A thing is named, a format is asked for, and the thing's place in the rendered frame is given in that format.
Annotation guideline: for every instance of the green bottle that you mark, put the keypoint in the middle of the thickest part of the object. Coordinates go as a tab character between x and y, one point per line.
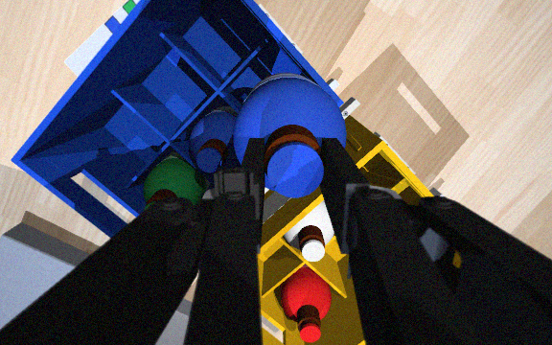
174	176

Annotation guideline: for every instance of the white bottle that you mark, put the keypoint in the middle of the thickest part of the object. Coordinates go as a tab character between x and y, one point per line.
312	233

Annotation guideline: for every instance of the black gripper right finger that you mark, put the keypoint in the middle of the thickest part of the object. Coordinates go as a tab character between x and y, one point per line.
401	260

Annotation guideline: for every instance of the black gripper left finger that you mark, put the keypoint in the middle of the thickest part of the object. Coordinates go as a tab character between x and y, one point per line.
119	295

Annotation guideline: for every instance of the yellow divided crate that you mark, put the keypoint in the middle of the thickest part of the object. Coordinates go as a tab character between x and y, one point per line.
279	260

